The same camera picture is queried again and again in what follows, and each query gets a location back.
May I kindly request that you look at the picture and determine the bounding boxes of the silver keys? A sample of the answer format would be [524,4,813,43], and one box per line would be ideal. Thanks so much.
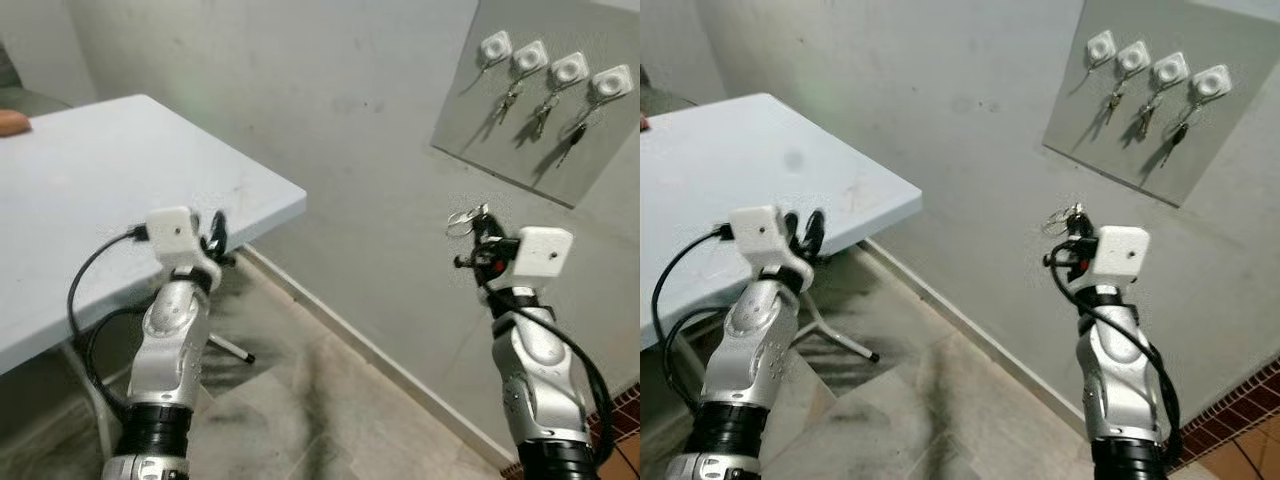
[1043,203,1089,238]
[446,203,491,239]

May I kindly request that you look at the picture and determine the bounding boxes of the white square adhesive hook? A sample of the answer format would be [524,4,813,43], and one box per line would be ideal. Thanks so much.
[1150,52,1191,91]
[1190,64,1234,103]
[478,30,513,69]
[1115,41,1153,79]
[510,40,550,79]
[548,52,591,91]
[588,64,635,103]
[1084,30,1118,69]

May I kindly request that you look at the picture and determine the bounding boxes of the grey wall board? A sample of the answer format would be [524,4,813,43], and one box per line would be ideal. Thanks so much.
[430,0,641,209]
[1042,0,1246,208]

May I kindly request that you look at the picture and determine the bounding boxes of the white wall baseboard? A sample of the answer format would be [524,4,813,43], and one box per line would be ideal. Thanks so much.
[240,245,521,471]
[860,240,1091,436]

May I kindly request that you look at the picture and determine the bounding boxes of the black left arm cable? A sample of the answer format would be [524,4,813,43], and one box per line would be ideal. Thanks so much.
[651,225,736,411]
[67,225,151,421]

